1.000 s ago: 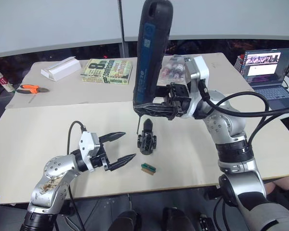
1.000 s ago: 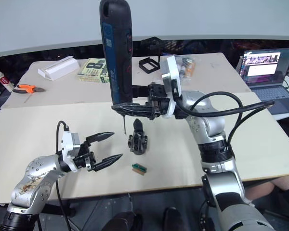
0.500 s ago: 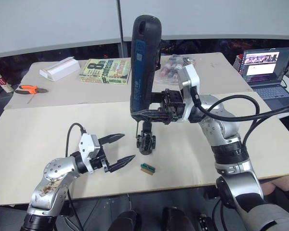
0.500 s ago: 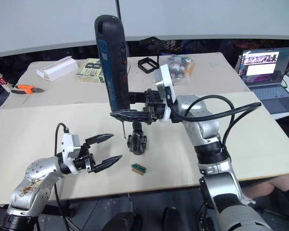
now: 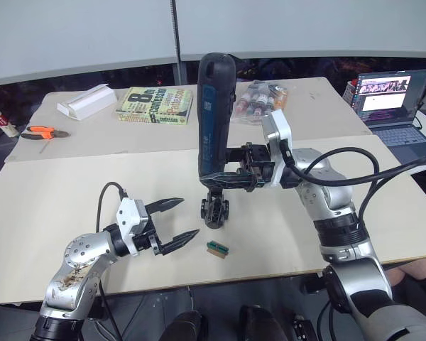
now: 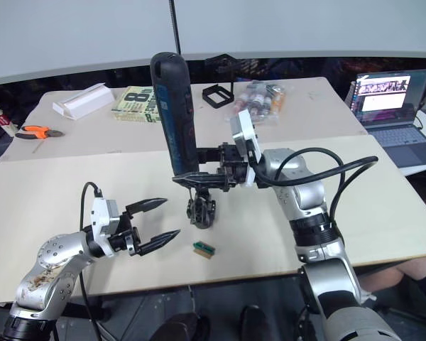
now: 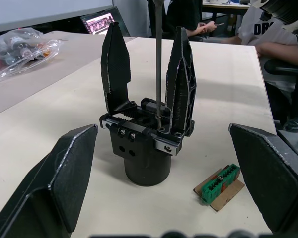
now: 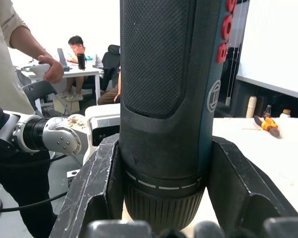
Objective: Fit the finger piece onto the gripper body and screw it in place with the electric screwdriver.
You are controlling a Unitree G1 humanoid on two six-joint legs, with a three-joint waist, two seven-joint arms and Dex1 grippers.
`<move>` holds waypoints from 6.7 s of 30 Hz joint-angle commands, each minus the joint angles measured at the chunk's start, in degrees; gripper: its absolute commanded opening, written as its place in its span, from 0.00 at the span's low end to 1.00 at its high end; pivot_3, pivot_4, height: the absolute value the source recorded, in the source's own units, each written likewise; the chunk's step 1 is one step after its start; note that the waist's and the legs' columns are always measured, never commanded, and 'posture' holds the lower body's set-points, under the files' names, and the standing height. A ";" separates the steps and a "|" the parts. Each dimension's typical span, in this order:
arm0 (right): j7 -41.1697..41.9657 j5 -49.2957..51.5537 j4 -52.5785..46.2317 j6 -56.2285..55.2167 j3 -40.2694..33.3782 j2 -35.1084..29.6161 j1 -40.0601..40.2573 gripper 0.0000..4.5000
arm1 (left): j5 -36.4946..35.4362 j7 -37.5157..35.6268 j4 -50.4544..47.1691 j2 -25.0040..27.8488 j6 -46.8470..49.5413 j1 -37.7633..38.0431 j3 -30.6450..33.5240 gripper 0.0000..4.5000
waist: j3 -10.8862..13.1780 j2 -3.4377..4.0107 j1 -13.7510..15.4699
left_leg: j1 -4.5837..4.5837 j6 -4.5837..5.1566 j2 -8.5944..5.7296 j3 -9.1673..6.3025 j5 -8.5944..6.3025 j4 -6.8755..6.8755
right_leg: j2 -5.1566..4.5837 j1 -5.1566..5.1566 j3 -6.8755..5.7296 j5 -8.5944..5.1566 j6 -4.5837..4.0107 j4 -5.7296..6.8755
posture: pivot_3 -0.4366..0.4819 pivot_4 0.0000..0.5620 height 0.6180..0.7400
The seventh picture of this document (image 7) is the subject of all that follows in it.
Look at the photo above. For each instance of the person in white t-shirt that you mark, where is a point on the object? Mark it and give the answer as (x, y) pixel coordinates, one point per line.
(263, 32)

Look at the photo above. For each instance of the background work desk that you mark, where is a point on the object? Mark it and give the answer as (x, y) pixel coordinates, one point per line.
(226, 5)

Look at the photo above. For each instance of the black ribbed workpiece finger piece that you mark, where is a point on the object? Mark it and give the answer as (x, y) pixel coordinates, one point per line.
(116, 64)

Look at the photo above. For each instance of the open black laptop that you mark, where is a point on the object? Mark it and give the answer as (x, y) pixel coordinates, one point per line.
(99, 22)

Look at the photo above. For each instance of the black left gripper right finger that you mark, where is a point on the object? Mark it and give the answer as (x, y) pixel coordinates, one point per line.
(270, 173)

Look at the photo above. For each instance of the electric screwdriver metal bit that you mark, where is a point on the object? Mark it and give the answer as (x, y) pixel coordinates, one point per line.
(159, 62)

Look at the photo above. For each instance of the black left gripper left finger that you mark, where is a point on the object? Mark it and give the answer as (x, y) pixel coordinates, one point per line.
(64, 173)

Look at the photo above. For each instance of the green plastic connector block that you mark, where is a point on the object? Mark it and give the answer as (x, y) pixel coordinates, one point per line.
(213, 188)

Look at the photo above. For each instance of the small metal screw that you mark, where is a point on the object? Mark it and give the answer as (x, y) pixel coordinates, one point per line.
(219, 177)

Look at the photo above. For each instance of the black webbed workpiece finger piece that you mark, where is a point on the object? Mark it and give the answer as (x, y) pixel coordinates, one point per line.
(181, 81)

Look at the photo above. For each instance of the clear plastic bag of bottles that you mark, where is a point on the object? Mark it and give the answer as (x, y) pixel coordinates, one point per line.
(20, 49)

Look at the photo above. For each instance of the black workpiece gripper body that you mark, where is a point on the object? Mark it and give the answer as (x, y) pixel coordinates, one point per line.
(144, 163)

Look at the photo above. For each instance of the brown cardboard piece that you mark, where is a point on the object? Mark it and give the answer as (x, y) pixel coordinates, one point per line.
(228, 198)

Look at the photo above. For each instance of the person in dark shirt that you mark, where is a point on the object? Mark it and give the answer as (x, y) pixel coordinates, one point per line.
(183, 15)

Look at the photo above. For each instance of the black office chair with armrest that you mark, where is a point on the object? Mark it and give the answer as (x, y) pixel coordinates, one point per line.
(283, 68)

